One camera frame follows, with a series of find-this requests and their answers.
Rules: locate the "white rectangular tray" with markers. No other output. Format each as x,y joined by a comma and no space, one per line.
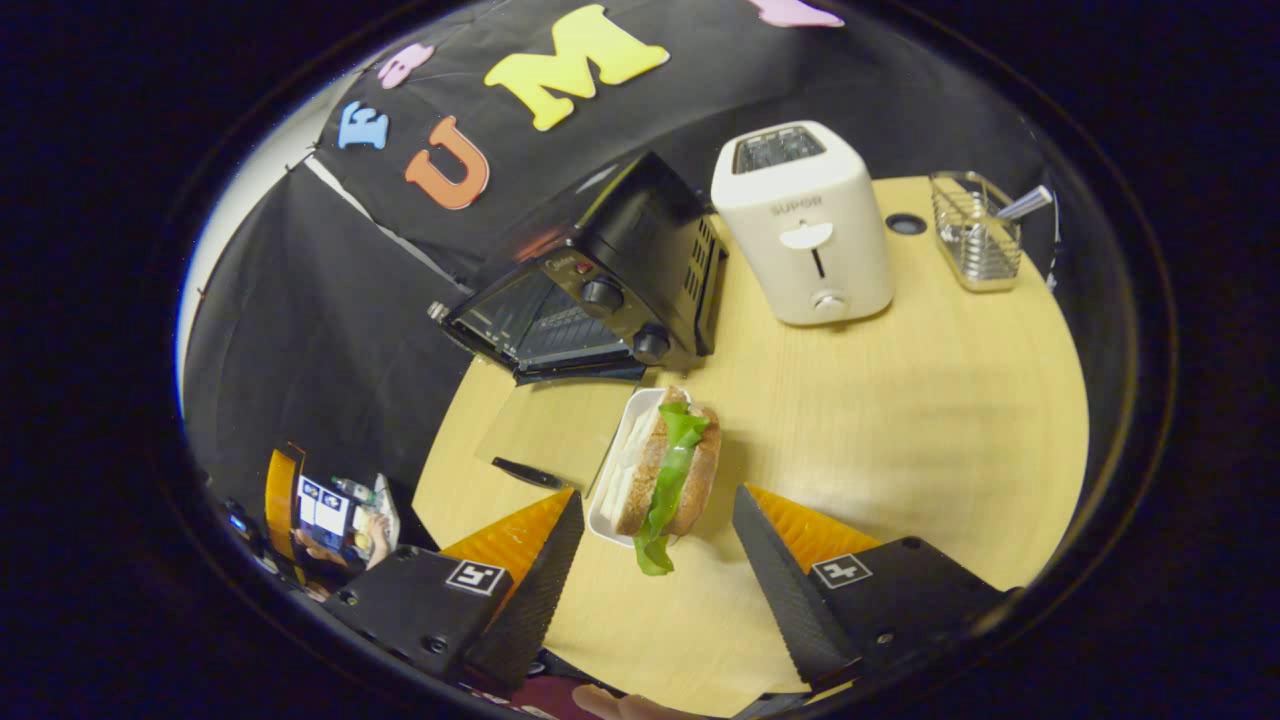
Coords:
610,480

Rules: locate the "black backdrop cloth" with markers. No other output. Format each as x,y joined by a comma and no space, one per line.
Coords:
320,330

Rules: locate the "lettuce sandwich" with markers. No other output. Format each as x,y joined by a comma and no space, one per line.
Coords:
665,470

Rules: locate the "white toaster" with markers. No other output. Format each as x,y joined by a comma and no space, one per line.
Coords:
810,220

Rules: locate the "black electric oven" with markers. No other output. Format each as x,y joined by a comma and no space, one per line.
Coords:
620,260

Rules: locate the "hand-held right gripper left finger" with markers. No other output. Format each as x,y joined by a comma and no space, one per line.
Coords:
530,590

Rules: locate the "metal spoon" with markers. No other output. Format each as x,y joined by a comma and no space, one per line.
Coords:
1025,203

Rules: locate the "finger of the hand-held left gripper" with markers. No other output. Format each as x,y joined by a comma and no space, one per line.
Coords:
280,500

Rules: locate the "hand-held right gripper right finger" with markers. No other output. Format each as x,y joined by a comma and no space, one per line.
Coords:
785,590

